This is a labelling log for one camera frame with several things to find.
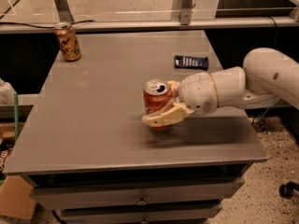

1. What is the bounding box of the orange soda can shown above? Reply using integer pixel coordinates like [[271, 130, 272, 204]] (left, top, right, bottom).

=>
[[54, 21, 81, 62]]

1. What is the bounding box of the right metal frame post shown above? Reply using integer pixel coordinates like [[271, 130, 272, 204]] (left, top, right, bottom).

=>
[[180, 0, 193, 25]]

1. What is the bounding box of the left metal frame post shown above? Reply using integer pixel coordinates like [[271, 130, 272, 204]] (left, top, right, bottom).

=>
[[54, 0, 74, 22]]

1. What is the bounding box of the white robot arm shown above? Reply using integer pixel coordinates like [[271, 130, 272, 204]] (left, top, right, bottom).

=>
[[142, 48, 299, 131]]

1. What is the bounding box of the green pole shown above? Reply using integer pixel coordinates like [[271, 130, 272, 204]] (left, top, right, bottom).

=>
[[14, 92, 20, 142]]

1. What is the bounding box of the lower grey drawer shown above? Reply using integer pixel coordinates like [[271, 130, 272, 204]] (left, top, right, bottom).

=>
[[61, 202, 222, 224]]

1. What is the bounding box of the black chair caster wheel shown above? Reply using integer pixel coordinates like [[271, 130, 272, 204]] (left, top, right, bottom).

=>
[[279, 181, 299, 199]]

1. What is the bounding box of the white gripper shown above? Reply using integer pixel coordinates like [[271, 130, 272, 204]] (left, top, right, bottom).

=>
[[142, 73, 218, 128]]

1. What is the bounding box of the dark blue snack bar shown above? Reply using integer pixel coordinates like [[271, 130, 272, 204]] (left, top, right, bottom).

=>
[[174, 55, 209, 71]]

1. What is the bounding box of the red coke can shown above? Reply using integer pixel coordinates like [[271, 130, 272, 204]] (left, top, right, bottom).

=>
[[142, 78, 174, 133]]

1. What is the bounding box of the black cable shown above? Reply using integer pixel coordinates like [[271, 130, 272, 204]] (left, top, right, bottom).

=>
[[0, 18, 96, 30]]

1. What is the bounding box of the upper grey drawer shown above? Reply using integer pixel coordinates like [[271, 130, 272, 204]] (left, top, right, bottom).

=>
[[30, 177, 245, 210]]

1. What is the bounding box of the white plastic bag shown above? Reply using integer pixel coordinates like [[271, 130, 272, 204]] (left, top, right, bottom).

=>
[[0, 78, 16, 105]]

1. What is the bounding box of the metal frame post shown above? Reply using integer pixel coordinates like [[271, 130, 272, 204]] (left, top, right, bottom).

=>
[[54, 0, 74, 22], [180, 0, 193, 25]]

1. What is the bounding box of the grey drawer cabinet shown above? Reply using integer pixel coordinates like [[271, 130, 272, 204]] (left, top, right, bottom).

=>
[[2, 29, 269, 224]]

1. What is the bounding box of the cardboard box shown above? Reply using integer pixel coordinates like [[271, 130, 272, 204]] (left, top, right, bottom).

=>
[[0, 176, 36, 220]]

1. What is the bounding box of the grey drawer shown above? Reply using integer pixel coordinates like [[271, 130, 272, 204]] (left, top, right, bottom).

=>
[[30, 177, 245, 210], [61, 202, 222, 224]]

